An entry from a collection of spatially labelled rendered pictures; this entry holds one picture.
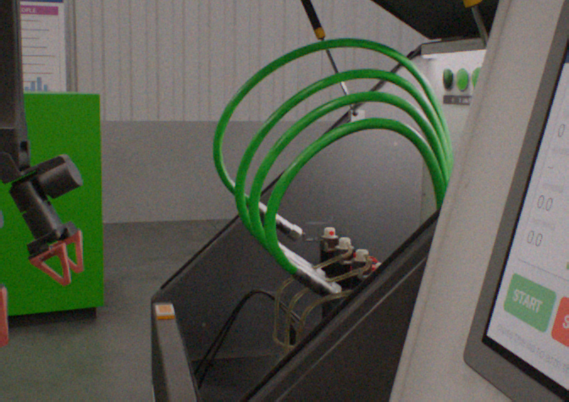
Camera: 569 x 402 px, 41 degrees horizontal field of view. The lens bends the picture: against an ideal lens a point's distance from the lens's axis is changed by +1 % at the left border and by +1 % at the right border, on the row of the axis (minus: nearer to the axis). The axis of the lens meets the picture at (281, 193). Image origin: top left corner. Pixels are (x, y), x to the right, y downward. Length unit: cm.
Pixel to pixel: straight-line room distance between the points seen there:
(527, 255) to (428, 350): 19
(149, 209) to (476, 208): 700
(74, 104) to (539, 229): 385
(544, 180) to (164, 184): 709
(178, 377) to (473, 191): 53
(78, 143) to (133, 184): 330
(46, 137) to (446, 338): 373
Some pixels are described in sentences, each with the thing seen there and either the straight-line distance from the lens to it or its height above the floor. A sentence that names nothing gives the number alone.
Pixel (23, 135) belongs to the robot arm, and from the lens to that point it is 151.
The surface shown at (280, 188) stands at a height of 124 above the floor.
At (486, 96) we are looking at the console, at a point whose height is 135.
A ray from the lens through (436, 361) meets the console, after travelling 80.
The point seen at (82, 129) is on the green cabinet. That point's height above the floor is 111.
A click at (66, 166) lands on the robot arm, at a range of 147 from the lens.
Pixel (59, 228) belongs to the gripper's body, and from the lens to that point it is 148.
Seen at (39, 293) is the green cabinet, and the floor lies 19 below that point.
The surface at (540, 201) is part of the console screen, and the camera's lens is 68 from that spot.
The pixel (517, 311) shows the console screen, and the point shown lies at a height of 118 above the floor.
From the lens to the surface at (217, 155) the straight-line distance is 113.
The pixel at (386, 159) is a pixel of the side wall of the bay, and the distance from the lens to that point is 153.
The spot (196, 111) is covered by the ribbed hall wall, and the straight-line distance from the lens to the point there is 769.
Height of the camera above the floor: 136
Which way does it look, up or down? 8 degrees down
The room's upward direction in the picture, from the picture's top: 1 degrees clockwise
